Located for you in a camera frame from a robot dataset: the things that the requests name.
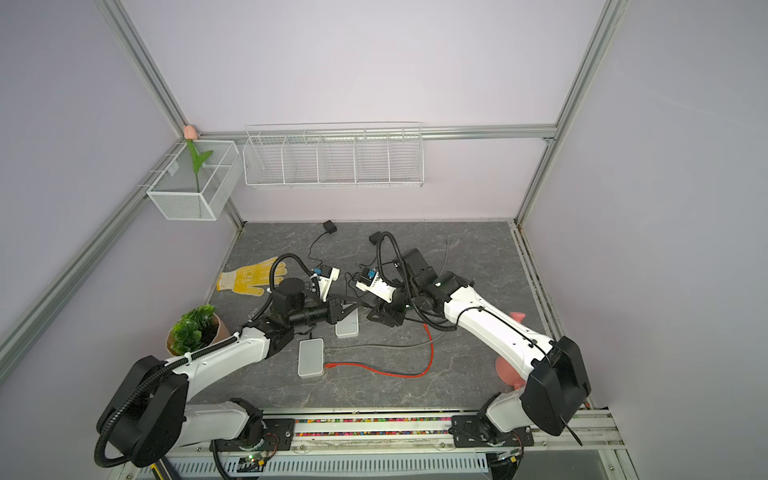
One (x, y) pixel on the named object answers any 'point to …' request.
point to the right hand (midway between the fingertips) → (375, 308)
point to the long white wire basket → (383, 155)
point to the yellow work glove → (251, 279)
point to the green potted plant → (196, 330)
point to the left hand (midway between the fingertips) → (360, 306)
